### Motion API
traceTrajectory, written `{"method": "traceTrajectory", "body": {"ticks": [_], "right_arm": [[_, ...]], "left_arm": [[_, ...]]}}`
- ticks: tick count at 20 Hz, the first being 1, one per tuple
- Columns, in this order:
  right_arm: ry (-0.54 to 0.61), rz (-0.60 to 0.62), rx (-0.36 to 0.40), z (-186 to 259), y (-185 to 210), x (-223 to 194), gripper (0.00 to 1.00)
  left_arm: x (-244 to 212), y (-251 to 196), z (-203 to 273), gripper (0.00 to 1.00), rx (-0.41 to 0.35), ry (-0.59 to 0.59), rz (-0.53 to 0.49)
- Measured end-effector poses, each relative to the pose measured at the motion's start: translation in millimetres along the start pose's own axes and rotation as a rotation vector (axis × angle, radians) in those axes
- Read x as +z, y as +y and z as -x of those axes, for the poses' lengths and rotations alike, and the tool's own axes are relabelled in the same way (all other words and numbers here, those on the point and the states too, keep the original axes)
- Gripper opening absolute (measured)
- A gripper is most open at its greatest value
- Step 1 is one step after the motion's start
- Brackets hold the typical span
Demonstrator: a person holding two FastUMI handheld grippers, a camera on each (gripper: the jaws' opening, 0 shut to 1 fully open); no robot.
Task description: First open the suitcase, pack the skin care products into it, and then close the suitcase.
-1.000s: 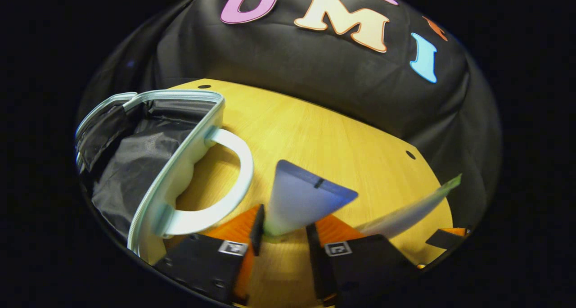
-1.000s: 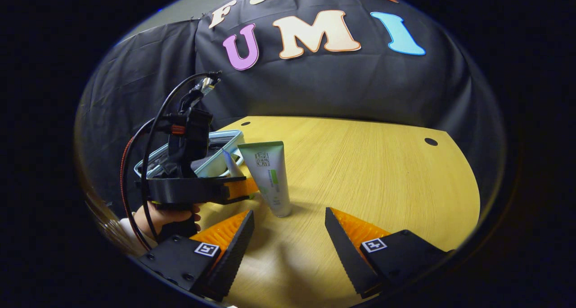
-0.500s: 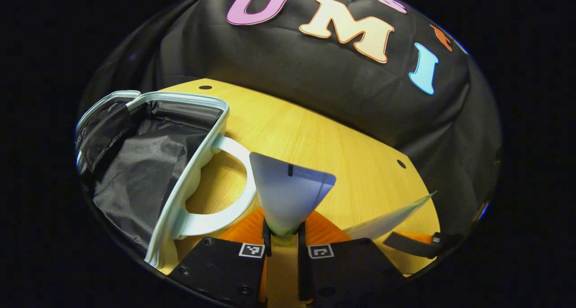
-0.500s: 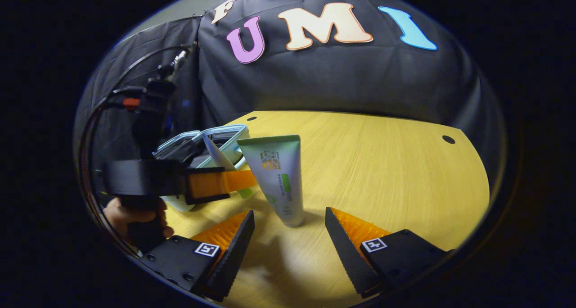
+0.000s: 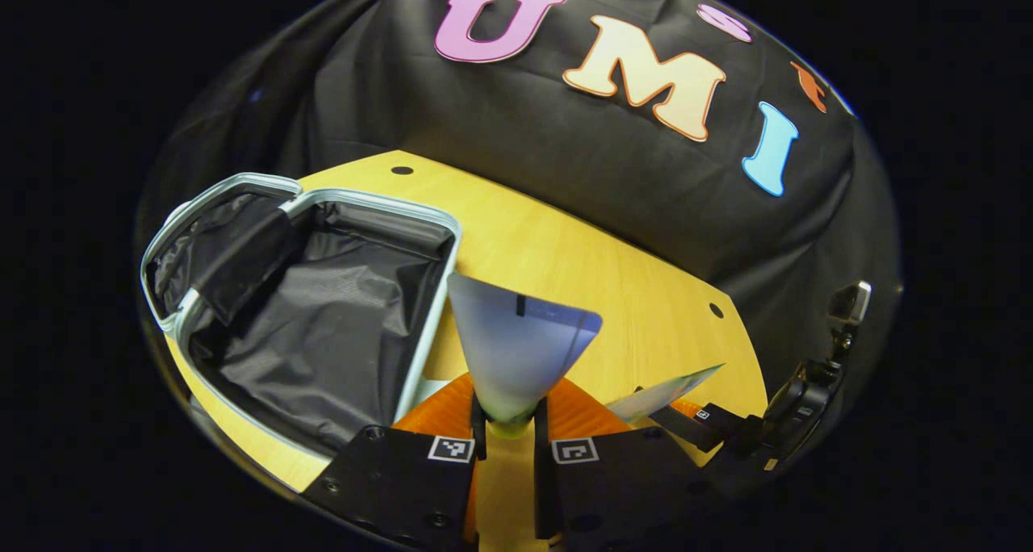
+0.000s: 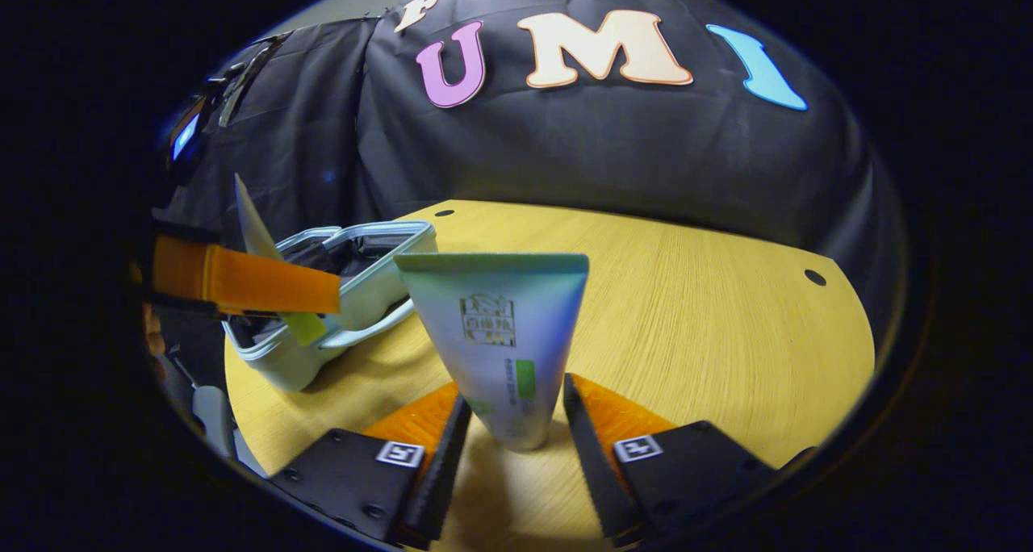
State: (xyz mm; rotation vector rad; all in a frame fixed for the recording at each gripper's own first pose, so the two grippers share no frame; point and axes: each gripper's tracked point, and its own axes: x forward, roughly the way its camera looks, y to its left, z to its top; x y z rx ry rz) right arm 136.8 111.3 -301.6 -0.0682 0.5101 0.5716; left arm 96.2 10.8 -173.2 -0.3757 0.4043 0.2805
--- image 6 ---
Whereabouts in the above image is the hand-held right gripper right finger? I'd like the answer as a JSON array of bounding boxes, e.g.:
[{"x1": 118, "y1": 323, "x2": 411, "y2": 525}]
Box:
[{"x1": 563, "y1": 372, "x2": 784, "y2": 547}]

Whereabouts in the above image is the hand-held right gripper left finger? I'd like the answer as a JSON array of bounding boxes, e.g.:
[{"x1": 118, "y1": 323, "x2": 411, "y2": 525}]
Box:
[{"x1": 269, "y1": 381, "x2": 475, "y2": 550}]

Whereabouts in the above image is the cream tube with green cap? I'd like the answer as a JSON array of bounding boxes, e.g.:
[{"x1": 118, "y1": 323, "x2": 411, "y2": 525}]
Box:
[{"x1": 233, "y1": 173, "x2": 328, "y2": 348}]

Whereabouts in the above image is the light blue suitcase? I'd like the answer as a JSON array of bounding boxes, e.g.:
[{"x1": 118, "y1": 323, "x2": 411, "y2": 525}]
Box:
[{"x1": 221, "y1": 220, "x2": 441, "y2": 394}]

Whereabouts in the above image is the white green skincare tube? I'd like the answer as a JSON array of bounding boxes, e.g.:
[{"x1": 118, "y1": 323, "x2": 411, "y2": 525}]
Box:
[{"x1": 394, "y1": 251, "x2": 591, "y2": 453}]

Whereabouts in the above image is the dark device with blue screen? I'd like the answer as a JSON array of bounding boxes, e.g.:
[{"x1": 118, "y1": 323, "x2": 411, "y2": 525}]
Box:
[{"x1": 165, "y1": 36, "x2": 287, "y2": 174}]

